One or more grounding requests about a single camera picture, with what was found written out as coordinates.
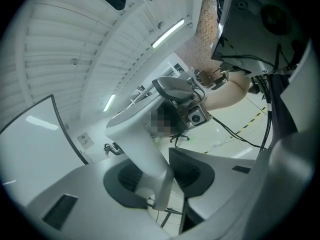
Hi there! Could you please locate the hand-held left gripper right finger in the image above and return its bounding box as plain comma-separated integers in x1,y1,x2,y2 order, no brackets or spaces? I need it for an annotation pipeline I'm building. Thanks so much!
168,147,258,237

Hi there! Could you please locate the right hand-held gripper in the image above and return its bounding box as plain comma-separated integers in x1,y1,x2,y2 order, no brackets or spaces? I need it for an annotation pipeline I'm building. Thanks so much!
151,75,214,133

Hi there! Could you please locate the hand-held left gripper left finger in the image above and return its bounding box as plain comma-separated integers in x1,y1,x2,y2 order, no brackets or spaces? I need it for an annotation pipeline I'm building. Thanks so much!
24,156,178,240

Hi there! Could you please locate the person's right forearm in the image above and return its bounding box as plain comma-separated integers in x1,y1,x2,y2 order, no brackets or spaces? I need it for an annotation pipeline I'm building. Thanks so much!
203,70,252,112

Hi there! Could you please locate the ceiling light tube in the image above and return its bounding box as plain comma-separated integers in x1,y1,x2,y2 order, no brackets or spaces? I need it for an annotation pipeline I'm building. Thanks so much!
150,18,186,49
103,93,116,113

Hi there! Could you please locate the yellow-black hazard floor tape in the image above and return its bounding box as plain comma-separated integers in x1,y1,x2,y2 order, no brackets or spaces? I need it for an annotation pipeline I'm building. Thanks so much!
204,105,268,155

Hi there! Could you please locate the chest-mounted screen unit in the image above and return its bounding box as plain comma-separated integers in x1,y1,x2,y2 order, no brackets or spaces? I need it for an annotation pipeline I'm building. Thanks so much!
211,0,311,78

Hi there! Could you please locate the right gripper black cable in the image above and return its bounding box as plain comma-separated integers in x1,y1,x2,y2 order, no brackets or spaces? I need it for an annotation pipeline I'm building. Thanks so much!
211,116,266,151

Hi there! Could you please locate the white wall poster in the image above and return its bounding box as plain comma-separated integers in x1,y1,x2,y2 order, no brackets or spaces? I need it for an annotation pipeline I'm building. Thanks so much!
76,132,94,150

